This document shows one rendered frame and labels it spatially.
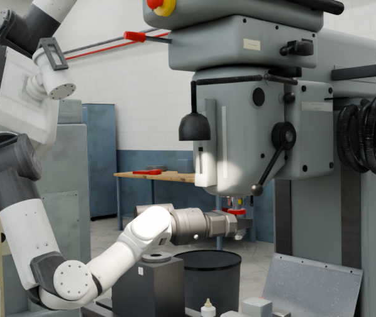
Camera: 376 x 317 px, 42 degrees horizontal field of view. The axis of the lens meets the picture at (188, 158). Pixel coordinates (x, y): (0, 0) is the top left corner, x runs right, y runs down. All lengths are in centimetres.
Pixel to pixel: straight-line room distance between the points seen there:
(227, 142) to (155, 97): 691
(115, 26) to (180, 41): 784
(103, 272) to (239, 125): 45
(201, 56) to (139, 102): 721
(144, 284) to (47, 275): 53
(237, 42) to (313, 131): 36
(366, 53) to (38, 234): 111
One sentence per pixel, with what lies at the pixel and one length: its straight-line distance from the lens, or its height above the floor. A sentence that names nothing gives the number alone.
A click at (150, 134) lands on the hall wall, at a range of 816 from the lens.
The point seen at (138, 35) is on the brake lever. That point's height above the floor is 170.
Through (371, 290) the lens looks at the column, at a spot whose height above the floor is 100.
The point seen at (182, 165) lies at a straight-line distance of 713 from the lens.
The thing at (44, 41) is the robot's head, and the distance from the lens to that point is 119.
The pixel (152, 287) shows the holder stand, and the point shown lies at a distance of 147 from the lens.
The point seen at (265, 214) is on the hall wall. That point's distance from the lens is 659.
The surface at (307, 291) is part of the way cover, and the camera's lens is 160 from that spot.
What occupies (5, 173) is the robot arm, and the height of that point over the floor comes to 140.
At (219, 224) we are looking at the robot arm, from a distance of 122.
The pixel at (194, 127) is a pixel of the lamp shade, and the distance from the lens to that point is 106.
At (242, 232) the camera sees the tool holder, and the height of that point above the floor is 121.
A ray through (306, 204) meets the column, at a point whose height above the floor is 123.
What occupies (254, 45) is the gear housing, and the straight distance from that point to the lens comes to 116.
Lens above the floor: 147
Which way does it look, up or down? 3 degrees down
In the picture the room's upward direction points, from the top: 2 degrees counter-clockwise
